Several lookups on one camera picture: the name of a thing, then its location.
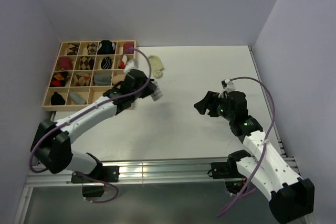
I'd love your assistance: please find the cream brown rolled sock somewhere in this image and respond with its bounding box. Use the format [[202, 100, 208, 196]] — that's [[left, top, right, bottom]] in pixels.
[[117, 55, 130, 69]]

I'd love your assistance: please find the tan rolled sock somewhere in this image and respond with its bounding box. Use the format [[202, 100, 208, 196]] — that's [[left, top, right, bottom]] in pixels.
[[112, 74, 125, 86]]

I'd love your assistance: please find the beige red argyle sock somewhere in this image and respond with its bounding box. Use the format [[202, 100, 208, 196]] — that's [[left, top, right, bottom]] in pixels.
[[73, 72, 91, 87]]

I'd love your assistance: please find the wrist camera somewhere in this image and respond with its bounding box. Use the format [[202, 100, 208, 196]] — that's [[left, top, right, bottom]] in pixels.
[[218, 79, 236, 98], [123, 59, 139, 74]]

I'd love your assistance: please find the pale green ankle sock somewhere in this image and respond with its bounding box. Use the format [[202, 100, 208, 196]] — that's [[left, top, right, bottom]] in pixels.
[[148, 55, 164, 79]]

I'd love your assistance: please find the aluminium rail frame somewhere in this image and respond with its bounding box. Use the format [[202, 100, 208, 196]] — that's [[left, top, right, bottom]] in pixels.
[[13, 111, 317, 224]]

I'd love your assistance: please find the white black striped sock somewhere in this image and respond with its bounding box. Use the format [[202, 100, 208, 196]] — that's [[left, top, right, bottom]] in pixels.
[[151, 81, 163, 101]]

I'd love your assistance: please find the dark brown argyle sock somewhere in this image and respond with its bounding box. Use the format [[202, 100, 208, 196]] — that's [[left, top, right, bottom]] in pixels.
[[79, 56, 95, 70]]

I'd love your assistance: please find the magenta purple rolled sock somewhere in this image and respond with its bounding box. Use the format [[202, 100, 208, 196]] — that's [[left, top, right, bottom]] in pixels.
[[123, 42, 134, 55]]

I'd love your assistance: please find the black blue rolled sock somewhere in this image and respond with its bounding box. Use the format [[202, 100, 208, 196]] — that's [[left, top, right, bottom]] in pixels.
[[97, 40, 116, 55]]

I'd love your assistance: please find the pink rolled sock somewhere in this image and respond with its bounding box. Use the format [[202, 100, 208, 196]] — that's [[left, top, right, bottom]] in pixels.
[[58, 57, 73, 71]]

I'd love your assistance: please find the black white-striped rolled sock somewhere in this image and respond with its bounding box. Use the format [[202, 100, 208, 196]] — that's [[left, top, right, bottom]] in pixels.
[[100, 56, 113, 70]]

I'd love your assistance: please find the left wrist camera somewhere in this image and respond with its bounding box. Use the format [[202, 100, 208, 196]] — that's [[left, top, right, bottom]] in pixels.
[[123, 59, 139, 74]]

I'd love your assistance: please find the brown argyle rolled sock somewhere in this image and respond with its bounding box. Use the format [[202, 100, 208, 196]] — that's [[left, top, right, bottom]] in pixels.
[[67, 43, 80, 56]]

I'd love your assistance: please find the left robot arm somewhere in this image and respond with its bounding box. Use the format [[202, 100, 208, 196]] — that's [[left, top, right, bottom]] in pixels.
[[30, 69, 160, 182]]

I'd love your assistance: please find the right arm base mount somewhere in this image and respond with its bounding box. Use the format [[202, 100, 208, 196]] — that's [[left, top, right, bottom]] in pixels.
[[207, 161, 247, 195]]

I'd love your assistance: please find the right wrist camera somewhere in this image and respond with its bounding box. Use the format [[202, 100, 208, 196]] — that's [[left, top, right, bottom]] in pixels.
[[218, 79, 236, 98]]

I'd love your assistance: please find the grey argyle rolled sock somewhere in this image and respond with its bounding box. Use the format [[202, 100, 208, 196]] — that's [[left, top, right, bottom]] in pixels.
[[87, 42, 98, 55]]

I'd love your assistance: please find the wooden compartment sock tray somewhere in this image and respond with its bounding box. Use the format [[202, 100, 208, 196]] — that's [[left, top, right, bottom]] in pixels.
[[42, 40, 137, 111]]

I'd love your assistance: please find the light blue rolled sock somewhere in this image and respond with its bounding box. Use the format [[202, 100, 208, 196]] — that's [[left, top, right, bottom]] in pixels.
[[69, 92, 86, 105]]

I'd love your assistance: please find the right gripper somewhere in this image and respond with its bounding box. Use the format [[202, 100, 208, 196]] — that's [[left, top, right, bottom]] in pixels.
[[193, 91, 234, 121]]

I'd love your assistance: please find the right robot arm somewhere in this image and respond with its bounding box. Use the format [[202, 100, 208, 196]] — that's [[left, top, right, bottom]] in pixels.
[[194, 91, 315, 223]]

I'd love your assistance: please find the black orange argyle sock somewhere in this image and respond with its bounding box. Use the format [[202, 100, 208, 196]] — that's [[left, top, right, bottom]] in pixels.
[[49, 71, 68, 87]]

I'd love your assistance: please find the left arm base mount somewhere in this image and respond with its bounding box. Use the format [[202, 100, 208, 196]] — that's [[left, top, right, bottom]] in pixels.
[[70, 165, 120, 199]]

